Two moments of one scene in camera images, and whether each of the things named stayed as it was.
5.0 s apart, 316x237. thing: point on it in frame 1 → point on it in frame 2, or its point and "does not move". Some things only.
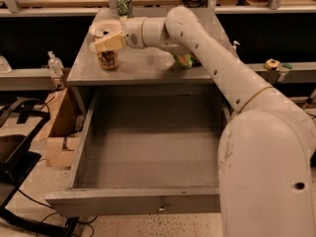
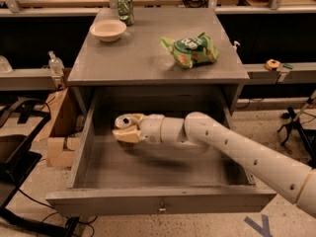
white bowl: (104, 29) does not move
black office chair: (21, 119) does not move
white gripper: (132, 33) → (151, 128)
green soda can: (124, 6) does not move
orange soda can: (108, 59) → (124, 121)
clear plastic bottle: (55, 65) does not move
